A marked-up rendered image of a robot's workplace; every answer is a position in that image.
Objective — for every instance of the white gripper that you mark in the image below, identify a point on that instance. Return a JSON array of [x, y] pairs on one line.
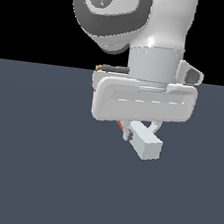
[[141, 102]]

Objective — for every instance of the white and orange rectangular peg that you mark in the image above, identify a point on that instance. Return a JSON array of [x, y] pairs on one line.
[[145, 142]]

